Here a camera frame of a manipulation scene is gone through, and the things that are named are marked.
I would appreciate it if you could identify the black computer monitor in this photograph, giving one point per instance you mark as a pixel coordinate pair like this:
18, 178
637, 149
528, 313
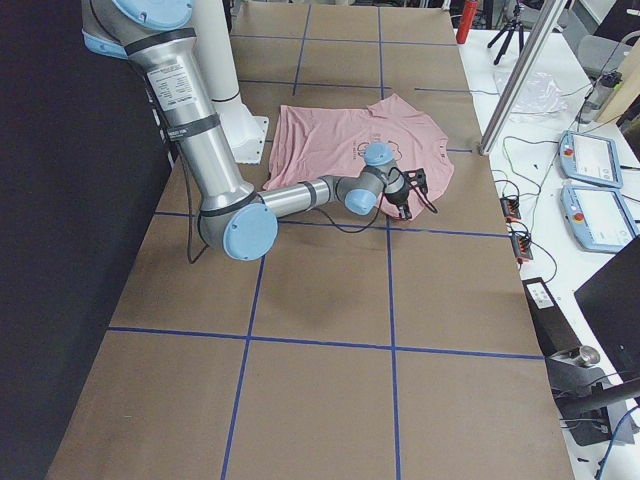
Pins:
609, 302

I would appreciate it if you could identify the crumpled plastic bag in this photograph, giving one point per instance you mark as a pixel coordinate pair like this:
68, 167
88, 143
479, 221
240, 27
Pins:
540, 95

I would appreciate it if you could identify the pink printed t-shirt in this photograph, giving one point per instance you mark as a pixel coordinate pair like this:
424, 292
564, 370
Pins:
310, 143

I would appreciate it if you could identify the black flat box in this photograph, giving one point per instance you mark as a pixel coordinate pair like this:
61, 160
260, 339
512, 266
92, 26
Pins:
553, 331

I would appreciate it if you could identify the lower teach pendant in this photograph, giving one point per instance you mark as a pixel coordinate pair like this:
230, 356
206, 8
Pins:
598, 218

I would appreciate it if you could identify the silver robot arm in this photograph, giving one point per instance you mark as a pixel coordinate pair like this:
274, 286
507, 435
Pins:
182, 50

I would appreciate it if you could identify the black camera tripod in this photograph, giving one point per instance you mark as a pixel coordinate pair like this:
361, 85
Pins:
513, 27

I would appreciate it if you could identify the red bottle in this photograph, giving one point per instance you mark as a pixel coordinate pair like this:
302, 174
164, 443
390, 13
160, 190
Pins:
466, 21

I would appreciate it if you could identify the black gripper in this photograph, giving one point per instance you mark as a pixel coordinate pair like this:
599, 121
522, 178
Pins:
400, 201

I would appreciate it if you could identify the black usb hub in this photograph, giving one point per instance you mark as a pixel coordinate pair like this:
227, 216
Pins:
510, 208
522, 248

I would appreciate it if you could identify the right black usb hub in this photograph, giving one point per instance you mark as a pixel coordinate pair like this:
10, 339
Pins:
522, 248

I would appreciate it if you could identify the upper teach pendant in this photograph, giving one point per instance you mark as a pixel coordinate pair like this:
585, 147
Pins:
591, 159

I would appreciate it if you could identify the left black usb hub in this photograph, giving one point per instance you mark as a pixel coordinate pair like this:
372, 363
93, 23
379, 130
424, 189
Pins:
510, 208

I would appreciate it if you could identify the aluminium frame post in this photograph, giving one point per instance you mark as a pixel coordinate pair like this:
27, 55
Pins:
549, 14

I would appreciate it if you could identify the teach pendant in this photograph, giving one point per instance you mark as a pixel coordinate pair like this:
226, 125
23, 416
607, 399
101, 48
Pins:
591, 159
598, 218

